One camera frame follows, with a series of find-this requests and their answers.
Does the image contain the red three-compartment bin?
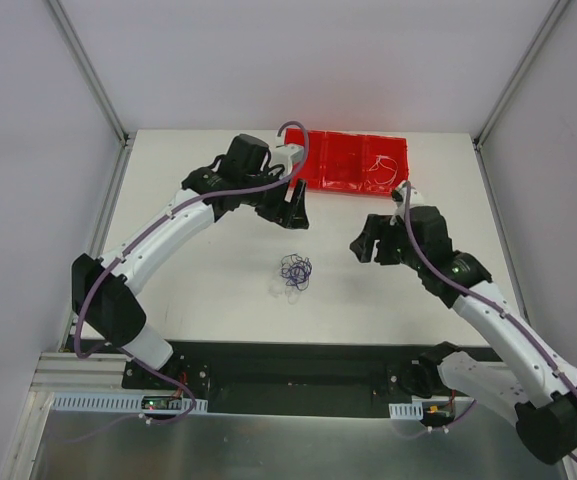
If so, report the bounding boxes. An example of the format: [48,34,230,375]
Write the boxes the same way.
[298,130,409,197]

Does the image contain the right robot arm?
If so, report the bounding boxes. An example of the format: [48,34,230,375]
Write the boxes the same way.
[350,206,577,465]

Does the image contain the clear cable on table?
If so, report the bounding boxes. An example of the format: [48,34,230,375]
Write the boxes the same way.
[266,277,303,306]

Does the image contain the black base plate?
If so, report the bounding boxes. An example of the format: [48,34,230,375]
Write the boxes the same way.
[120,339,487,416]

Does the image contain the white cable duct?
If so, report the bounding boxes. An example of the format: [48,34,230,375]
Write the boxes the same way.
[51,393,208,416]
[388,402,424,421]

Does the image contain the aluminium frame post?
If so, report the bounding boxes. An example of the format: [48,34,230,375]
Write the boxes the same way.
[472,0,574,149]
[42,0,137,146]

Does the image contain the right white cable duct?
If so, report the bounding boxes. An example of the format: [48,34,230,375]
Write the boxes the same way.
[388,402,424,421]

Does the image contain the white cable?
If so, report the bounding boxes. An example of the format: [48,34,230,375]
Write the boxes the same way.
[370,153,400,187]

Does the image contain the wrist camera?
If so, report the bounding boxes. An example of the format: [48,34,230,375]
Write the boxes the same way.
[270,143,304,177]
[390,180,426,224]

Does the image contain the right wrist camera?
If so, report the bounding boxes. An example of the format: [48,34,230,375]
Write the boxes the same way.
[390,180,426,224]

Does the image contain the purple cable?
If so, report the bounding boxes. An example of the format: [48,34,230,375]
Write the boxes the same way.
[280,252,314,292]

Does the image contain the left aluminium frame post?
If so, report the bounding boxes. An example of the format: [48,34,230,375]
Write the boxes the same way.
[42,0,137,146]

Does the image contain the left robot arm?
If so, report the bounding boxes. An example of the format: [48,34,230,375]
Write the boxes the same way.
[71,134,309,389]

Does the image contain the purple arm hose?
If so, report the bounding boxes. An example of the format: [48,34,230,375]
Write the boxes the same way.
[73,119,312,361]
[401,182,577,480]

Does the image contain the right aluminium frame post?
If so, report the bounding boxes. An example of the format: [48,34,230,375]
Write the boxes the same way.
[472,0,574,149]

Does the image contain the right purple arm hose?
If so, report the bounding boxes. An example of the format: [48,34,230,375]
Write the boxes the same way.
[401,182,577,480]

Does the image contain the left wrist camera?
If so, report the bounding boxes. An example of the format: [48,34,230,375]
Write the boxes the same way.
[270,143,304,177]

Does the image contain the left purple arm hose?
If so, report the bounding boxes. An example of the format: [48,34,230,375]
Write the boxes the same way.
[73,119,312,361]

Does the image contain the left white cable duct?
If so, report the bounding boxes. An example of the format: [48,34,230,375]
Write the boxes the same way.
[51,393,208,416]

